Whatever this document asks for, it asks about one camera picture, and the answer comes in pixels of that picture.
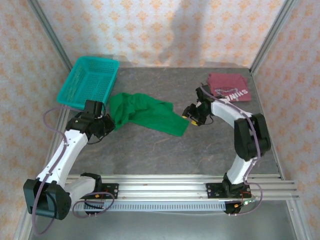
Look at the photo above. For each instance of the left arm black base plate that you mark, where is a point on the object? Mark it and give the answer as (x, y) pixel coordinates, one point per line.
(111, 190)

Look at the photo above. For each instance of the small green circuit board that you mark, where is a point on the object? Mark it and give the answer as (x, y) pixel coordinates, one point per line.
(247, 202)

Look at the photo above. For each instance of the teal plastic mesh basket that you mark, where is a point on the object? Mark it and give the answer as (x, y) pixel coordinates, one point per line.
(87, 77)

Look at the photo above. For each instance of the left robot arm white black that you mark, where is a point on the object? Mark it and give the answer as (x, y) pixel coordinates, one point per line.
(65, 155)

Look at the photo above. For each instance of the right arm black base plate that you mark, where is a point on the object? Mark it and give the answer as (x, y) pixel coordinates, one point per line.
(212, 190)

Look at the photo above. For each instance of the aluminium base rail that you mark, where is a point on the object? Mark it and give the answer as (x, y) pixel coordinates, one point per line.
(162, 190)

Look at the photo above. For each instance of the green t-shirt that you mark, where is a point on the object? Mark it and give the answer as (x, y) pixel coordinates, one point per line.
(160, 117)

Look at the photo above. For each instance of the aluminium table edge rail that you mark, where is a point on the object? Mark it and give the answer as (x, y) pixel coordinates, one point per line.
(21, 225)
(277, 165)

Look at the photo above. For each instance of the maroon printed t-shirt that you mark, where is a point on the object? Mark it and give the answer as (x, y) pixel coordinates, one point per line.
(225, 81)

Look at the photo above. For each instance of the aluminium frame post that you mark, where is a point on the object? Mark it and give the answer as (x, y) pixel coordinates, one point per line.
(47, 32)
(270, 37)

